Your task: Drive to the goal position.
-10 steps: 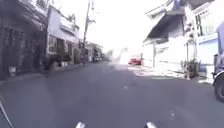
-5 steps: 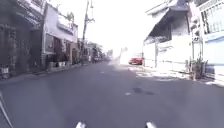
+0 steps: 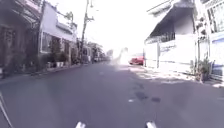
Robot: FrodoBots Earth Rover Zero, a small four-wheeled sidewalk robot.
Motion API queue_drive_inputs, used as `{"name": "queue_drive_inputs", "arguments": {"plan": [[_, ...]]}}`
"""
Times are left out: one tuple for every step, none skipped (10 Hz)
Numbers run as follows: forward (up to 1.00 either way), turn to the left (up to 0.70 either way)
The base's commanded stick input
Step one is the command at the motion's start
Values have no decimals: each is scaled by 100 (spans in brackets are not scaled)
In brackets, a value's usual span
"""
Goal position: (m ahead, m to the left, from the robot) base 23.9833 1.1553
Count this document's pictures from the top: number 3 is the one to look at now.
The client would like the row of buildings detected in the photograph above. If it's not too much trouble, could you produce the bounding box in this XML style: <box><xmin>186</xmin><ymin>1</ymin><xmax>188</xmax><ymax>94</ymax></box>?
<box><xmin>81</xmin><ymin>41</ymin><xmax>114</xmax><ymax>64</ymax></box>

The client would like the red car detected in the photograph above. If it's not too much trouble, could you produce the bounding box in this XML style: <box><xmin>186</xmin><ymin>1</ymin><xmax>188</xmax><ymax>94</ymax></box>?
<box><xmin>129</xmin><ymin>55</ymin><xmax>146</xmax><ymax>66</ymax></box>

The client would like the grey asphalt road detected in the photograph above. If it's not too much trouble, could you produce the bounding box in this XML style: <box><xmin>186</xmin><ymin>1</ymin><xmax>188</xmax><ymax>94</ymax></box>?
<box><xmin>0</xmin><ymin>61</ymin><xmax>224</xmax><ymax>128</ymax></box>

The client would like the utility pole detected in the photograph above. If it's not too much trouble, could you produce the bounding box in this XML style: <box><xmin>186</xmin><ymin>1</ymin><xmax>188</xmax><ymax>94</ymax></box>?
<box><xmin>78</xmin><ymin>0</ymin><xmax>96</xmax><ymax>64</ymax></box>

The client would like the white building with windows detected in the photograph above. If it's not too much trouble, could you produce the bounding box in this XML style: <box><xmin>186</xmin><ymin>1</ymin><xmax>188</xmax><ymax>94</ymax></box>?
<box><xmin>37</xmin><ymin>1</ymin><xmax>80</xmax><ymax>69</ymax></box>

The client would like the robot's own part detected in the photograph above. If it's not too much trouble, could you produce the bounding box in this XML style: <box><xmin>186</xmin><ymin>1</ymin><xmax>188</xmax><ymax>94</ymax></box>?
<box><xmin>145</xmin><ymin>121</ymin><xmax>157</xmax><ymax>128</ymax></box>
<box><xmin>75</xmin><ymin>121</ymin><xmax>86</xmax><ymax>128</ymax></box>

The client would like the white building with fence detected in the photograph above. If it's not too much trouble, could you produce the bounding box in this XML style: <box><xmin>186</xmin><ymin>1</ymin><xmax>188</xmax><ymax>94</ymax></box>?
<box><xmin>143</xmin><ymin>0</ymin><xmax>224</xmax><ymax>81</ymax></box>

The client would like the potted plant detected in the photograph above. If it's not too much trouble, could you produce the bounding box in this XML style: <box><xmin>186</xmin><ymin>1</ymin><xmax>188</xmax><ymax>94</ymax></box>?
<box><xmin>196</xmin><ymin>57</ymin><xmax>214</xmax><ymax>83</ymax></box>

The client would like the dark building with awning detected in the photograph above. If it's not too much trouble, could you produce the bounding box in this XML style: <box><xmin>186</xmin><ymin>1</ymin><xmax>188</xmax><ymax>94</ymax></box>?
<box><xmin>0</xmin><ymin>0</ymin><xmax>44</xmax><ymax>77</ymax></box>

